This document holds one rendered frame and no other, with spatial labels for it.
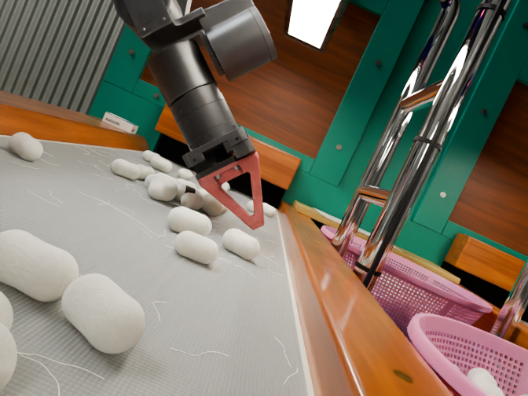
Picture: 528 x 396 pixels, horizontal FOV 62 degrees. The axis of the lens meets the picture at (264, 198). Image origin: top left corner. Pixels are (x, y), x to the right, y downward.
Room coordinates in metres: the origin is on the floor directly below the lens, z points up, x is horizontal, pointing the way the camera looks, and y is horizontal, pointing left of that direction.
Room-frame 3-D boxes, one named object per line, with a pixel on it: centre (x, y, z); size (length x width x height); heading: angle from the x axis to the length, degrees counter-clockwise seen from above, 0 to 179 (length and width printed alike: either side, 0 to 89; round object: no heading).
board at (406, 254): (0.89, -0.23, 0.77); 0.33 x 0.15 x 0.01; 91
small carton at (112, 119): (0.88, 0.32, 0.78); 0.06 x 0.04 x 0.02; 91
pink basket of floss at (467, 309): (0.67, -0.23, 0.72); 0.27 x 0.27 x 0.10
